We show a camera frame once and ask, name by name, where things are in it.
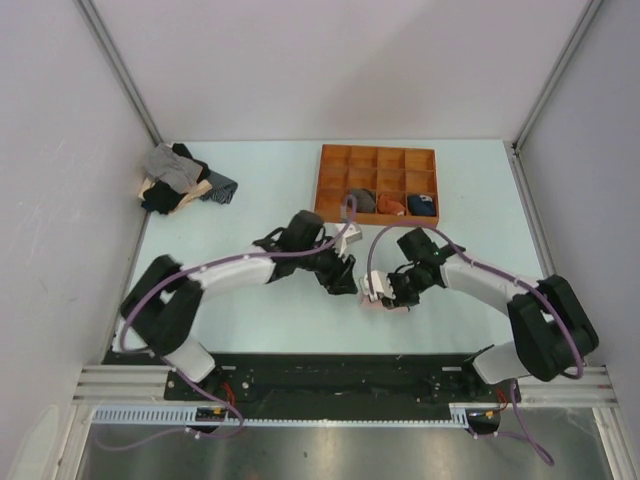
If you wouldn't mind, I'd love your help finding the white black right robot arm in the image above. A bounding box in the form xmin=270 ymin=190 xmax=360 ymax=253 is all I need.
xmin=377 ymin=228 xmax=600 ymax=401

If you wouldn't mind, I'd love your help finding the navy rolled underwear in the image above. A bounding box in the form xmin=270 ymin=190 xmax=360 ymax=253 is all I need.
xmin=407 ymin=194 xmax=437 ymax=217

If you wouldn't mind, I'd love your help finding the wooden compartment tray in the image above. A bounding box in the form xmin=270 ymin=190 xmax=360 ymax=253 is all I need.
xmin=314 ymin=144 xmax=440 ymax=226

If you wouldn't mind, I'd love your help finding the navy striped underwear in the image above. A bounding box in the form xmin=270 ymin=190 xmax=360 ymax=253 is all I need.
xmin=200 ymin=170 xmax=238 ymax=205

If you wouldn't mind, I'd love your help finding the beige underwear in pile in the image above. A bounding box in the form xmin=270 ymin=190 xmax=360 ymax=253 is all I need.
xmin=138 ymin=179 xmax=211 ymax=215

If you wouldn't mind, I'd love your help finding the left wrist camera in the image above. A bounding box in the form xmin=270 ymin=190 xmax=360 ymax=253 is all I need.
xmin=334 ymin=223 xmax=363 ymax=257

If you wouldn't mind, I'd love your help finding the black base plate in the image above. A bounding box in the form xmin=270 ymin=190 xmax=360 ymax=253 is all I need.
xmin=108 ymin=354 xmax=520 ymax=433

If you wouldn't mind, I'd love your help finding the grey rolled underwear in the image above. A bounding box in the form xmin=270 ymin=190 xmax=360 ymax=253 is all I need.
xmin=348 ymin=188 xmax=376 ymax=214

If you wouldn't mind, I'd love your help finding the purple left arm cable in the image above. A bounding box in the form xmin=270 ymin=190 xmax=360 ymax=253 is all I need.
xmin=92 ymin=194 xmax=357 ymax=454

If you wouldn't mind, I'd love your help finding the white slotted cable duct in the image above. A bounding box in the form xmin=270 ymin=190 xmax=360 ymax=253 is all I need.
xmin=92 ymin=405 xmax=469 ymax=429

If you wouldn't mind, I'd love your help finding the grey striped underwear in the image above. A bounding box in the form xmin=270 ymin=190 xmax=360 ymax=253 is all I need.
xmin=143 ymin=144 xmax=202 ymax=194

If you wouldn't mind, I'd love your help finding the orange rolled underwear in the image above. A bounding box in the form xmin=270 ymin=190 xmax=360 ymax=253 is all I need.
xmin=377 ymin=193 xmax=405 ymax=216

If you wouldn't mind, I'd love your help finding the pink underwear navy trim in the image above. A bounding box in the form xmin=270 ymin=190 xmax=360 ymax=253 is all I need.
xmin=360 ymin=295 xmax=409 ymax=314

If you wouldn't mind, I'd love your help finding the black underwear in pile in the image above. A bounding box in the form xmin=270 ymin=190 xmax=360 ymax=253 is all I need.
xmin=138 ymin=143 xmax=213 ymax=215

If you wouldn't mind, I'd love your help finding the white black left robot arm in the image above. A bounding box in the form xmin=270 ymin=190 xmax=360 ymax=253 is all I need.
xmin=119 ymin=210 xmax=362 ymax=400

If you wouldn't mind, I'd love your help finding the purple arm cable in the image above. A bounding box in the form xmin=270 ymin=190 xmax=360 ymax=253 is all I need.
xmin=366 ymin=223 xmax=586 ymax=466
xmin=92 ymin=194 xmax=357 ymax=454

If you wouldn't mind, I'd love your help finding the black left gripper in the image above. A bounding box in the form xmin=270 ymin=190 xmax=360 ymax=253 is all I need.
xmin=296 ymin=236 xmax=357 ymax=296

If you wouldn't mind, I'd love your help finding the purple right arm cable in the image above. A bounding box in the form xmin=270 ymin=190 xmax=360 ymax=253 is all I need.
xmin=366 ymin=223 xmax=586 ymax=466

